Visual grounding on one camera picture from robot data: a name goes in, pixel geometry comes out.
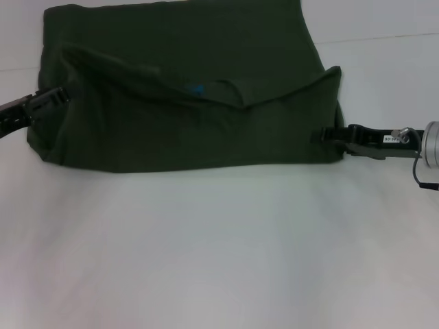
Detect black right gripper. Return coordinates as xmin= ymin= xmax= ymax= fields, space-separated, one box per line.
xmin=309 ymin=123 xmax=426 ymax=161

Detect silver round connector plug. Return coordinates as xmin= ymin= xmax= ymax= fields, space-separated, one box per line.
xmin=392 ymin=126 xmax=412 ymax=144

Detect dark gripper cable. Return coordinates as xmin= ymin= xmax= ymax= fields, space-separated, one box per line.
xmin=412 ymin=156 xmax=439 ymax=191

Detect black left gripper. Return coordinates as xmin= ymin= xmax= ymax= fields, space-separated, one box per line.
xmin=0 ymin=86 xmax=75 ymax=140

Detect dark green FREE! T-shirt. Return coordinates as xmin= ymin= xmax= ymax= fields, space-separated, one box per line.
xmin=25 ymin=0 xmax=346 ymax=175

